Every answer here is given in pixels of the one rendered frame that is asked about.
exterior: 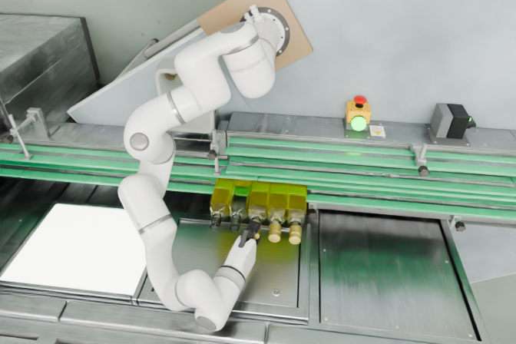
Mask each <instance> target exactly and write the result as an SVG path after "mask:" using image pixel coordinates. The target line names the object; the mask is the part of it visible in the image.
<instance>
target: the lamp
mask: <svg viewBox="0 0 516 344"><path fill-rule="evenodd" d="M351 125H352V128H353V129H354V130H356V131H361V130H363V129H364V128H365V127H366V119H365V118H364V117H363V116H361V115H357V116H355V117H353V118H352V120H351Z"/></svg>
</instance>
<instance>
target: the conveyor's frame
mask: <svg viewBox="0 0 516 344"><path fill-rule="evenodd" d="M46 123H47V125H48V124H50V125H60V127H59V129H57V130H56V132H54V133H53V134H51V135H50V136H49V137H38V136H37V134H36V132H35V129H34V126H33V124H32V122H31V123H30V124H29V125H28V126H26V127H25V128H24V129H23V131H24V134H23V135H22V136H21V137H22V139H23V141H24V143H25V144H38V145H45V146H46V145H48V146H59V147H78V148H87V149H98V150H108V151H127V150H126V148H125V146H124V129H125V127H121V126H109V125H98V124H77V123H66V122H55V121H46ZM11 128H13V126H12V124H11V122H10V120H9V118H1V117H0V142H3V141H2V138H3V137H4V136H5V135H6V134H7V135H9V134H10V133H11V131H10V129H11ZM369 129H370V133H371V137H372V140H360V139H349V138H344V133H343V125H342V118H331V117H308V116H296V115H285V114H261V113H250V112H238V111H233V113H232V116H231V119H230V123H229V126H228V128H227V136H232V137H239V138H240V137H253V138H262V139H275V140H286V141H298V142H300V141H307V142H311V143H312V142H318V143H323V144H324V143H329V144H348V146H349V144H350V145H360V147H361V146H372V147H385V149H386V148H387V147H393V148H404V149H410V147H408V144H411V143H420V144H421V145H422V146H423V144H427V145H428V146H427V149H426V150H427V151H447V152H457V153H468V154H489V156H490V155H500V156H511V157H516V130H507V129H495V128H483V127H471V128H469V129H466V130H465V136H466V137H467V139H468V141H469V143H470V145H471V147H459V146H448V145H437V144H433V143H432V140H431V138H430V136H429V134H428V131H427V128H426V126H425V124H413V123H402V122H390V121H370V122H369ZM174 141H175V144H176V150H175V155H177V156H188V157H205V158H206V159H207V158H208V157H207V154H208V153H209V151H210V144H211V141H199V140H188V139H176V138H174ZM421 149H422V148H421Z"/></svg>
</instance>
